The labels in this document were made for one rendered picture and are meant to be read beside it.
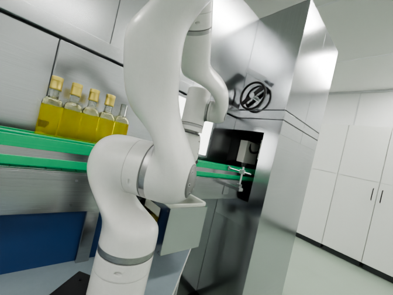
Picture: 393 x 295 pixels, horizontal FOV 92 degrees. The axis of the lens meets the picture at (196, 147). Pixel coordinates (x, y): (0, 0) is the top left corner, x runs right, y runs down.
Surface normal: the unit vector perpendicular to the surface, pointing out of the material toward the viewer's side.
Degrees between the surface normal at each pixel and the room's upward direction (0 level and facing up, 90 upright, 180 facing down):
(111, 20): 90
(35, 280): 0
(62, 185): 90
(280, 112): 90
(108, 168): 96
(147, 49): 109
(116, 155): 69
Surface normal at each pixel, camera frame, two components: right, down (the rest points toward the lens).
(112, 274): -0.04, 0.00
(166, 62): 0.57, 0.37
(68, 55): 0.64, 0.15
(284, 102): -0.74, -0.17
